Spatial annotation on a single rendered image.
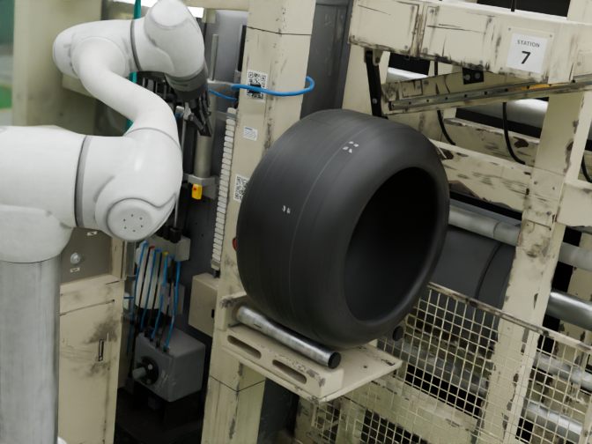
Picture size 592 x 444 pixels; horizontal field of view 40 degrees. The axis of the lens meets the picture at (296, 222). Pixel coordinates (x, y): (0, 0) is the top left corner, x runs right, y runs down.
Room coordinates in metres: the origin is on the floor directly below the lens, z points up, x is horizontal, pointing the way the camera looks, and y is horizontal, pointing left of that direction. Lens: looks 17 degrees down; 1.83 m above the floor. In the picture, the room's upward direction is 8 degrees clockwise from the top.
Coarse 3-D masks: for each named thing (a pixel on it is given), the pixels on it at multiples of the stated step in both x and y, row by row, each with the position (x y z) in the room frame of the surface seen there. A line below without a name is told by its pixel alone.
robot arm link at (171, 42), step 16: (160, 0) 1.62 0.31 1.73; (176, 0) 1.62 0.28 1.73; (160, 16) 1.59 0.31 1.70; (176, 16) 1.59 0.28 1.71; (192, 16) 1.63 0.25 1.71; (144, 32) 1.62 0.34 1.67; (160, 32) 1.58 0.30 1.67; (176, 32) 1.58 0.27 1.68; (192, 32) 1.61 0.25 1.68; (144, 48) 1.61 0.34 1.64; (160, 48) 1.60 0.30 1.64; (176, 48) 1.60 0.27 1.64; (192, 48) 1.62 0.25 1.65; (144, 64) 1.63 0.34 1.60; (160, 64) 1.63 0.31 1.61; (176, 64) 1.63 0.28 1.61; (192, 64) 1.65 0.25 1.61
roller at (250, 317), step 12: (240, 312) 2.06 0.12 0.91; (252, 312) 2.05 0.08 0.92; (252, 324) 2.02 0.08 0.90; (264, 324) 2.00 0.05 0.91; (276, 324) 1.99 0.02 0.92; (276, 336) 1.97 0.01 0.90; (288, 336) 1.95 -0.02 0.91; (300, 336) 1.94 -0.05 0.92; (300, 348) 1.91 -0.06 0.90; (312, 348) 1.90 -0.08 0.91; (324, 348) 1.89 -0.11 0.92; (324, 360) 1.86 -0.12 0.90; (336, 360) 1.87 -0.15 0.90
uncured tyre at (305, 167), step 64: (320, 128) 1.98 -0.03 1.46; (384, 128) 1.96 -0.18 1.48; (256, 192) 1.89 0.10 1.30; (320, 192) 1.80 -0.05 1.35; (384, 192) 2.33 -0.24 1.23; (448, 192) 2.14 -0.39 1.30; (256, 256) 1.85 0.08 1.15; (320, 256) 1.76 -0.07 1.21; (384, 256) 2.27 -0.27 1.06; (320, 320) 1.80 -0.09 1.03; (384, 320) 1.97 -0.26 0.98
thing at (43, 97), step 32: (0, 0) 1.92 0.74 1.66; (32, 0) 1.98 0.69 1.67; (64, 0) 2.05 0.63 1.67; (96, 0) 2.12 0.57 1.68; (128, 0) 2.20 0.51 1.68; (0, 32) 1.92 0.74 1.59; (32, 32) 1.99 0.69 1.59; (0, 64) 1.92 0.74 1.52; (32, 64) 1.99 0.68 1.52; (0, 96) 1.92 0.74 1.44; (32, 96) 1.99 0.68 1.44; (64, 96) 2.06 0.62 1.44; (64, 128) 2.06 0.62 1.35; (96, 128) 2.14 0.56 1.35; (128, 128) 2.22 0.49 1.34
